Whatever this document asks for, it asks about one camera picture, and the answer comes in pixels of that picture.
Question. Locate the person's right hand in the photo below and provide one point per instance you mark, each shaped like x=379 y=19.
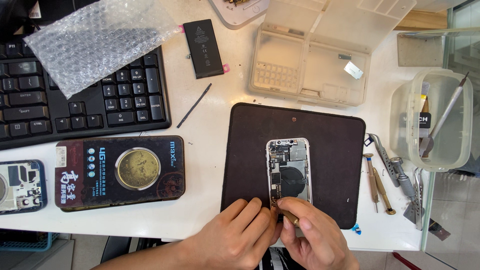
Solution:
x=322 y=247

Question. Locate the person's left hand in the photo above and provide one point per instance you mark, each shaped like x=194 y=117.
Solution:
x=232 y=240

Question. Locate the brass precision screwdriver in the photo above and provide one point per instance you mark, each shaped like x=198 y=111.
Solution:
x=290 y=216

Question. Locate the silver phone chassis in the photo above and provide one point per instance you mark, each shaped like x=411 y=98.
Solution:
x=288 y=168

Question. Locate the small blue plastic piece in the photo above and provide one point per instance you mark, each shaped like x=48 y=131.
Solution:
x=356 y=229

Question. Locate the person's black printed shirt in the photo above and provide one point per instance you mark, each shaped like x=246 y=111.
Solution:
x=277 y=260

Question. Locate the black work mat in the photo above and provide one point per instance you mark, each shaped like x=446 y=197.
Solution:
x=337 y=168

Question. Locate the brass screwdriver with gold cap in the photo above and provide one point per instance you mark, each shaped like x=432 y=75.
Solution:
x=383 y=193

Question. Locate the brass screwdriver with silver cap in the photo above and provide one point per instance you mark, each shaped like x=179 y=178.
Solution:
x=371 y=180

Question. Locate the flat metal scraper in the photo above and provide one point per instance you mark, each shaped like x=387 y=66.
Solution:
x=412 y=213

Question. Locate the grey knurled screwdriver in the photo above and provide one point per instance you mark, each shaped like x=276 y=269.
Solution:
x=404 y=178

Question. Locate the curved silver tweezers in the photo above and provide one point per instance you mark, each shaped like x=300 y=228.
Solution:
x=384 y=157

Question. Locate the straight silver tweezers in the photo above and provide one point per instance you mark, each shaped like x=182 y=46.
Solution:
x=419 y=187

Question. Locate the small blue card tray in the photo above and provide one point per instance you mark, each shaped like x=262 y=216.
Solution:
x=368 y=141

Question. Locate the black battery tin box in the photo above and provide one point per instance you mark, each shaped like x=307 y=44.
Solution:
x=120 y=170

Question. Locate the thin black adhesive strip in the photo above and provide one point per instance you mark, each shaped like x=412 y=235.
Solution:
x=194 y=105

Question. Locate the black labelled tool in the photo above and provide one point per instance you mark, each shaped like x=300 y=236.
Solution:
x=422 y=120

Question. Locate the clear plastic container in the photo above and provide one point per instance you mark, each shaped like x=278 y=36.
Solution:
x=438 y=123

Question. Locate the small silver metal plate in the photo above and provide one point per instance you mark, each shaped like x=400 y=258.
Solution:
x=353 y=70

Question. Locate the translucent plastic parts organizer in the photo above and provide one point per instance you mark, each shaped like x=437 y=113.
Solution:
x=311 y=56

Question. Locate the black phone battery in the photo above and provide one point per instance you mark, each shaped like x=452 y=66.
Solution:
x=203 y=48

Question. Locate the blue plastic basket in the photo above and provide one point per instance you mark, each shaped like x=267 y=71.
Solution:
x=26 y=241

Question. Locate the black computer keyboard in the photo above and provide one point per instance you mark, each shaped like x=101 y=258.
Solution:
x=75 y=105

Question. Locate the opened blue phone chassis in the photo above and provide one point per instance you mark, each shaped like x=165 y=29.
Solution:
x=20 y=186

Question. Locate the white tray with brass parts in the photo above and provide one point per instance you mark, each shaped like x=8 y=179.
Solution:
x=240 y=11

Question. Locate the clear bubble wrap sheet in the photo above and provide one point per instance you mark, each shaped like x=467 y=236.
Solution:
x=97 y=41

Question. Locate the black device with white label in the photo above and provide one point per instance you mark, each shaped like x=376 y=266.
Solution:
x=22 y=15

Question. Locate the black chair frame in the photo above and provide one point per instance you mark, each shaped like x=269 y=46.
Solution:
x=127 y=247

